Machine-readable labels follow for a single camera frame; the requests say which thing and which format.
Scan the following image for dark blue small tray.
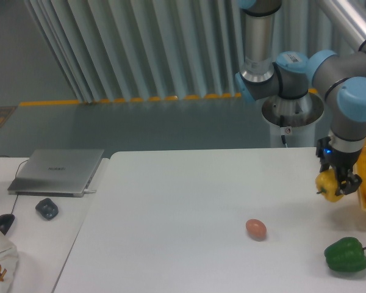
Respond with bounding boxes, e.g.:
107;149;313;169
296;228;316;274
35;198;59;220

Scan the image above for yellow bell pepper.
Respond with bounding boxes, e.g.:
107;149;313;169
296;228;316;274
315;168;343;203

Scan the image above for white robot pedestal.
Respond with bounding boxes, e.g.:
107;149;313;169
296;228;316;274
262;92;324;148

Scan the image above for brown egg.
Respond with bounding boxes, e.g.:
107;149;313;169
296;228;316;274
246;219;267;241

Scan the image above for white cloth with orange letters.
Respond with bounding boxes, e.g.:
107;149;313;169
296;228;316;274
0;232;19;292

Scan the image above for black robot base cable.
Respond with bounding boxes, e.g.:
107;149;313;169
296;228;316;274
279;114;288;148

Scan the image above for green bell pepper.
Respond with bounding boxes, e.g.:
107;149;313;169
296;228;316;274
324;237;366;273

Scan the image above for black mouse cable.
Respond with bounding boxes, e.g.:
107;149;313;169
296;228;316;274
0;155;28;215

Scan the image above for white side table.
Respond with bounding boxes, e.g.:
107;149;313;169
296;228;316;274
0;157;109;292

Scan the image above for black computer mouse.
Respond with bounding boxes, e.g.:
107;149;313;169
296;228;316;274
0;214;15;235

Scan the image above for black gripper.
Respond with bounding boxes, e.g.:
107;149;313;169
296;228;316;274
315;136;363;196

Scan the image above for white folding curtain partition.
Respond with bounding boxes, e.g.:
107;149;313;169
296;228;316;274
23;0;366;103

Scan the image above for silver closed laptop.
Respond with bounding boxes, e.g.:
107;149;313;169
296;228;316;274
7;149;104;197

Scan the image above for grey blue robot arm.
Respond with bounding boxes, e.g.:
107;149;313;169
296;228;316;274
235;1;366;201

